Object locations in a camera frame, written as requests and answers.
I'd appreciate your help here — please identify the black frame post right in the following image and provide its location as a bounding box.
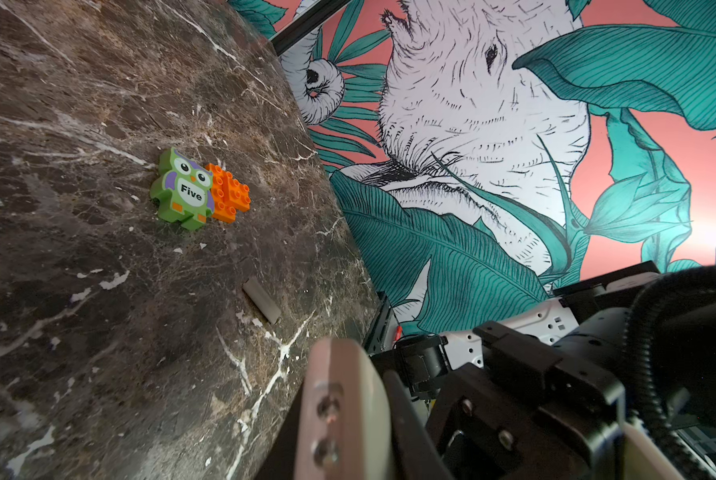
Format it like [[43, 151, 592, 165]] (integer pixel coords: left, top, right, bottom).
[[270, 0, 351, 55]]

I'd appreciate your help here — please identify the orange toy brick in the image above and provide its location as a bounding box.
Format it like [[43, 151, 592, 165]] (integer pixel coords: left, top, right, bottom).
[[208, 164, 252, 224]]

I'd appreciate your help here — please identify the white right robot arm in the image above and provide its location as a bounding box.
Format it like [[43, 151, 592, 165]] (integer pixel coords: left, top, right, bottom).
[[366, 262, 716, 479]]

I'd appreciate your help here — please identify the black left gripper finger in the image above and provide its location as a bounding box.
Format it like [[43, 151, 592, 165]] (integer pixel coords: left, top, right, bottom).
[[382, 371, 453, 480]]

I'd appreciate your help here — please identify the grey remote control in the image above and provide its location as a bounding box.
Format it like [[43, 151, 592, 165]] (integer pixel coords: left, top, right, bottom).
[[294, 338, 396, 479]]

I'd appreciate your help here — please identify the grey battery cover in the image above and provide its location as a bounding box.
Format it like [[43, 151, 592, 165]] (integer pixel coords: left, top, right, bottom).
[[242, 277, 282, 324]]

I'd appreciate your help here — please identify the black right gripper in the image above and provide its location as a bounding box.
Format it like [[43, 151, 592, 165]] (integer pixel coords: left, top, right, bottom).
[[426, 322, 626, 479]]

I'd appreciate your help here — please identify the green owl puzzle piece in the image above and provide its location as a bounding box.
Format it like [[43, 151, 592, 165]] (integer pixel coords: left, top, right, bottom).
[[150, 148, 215, 231]]

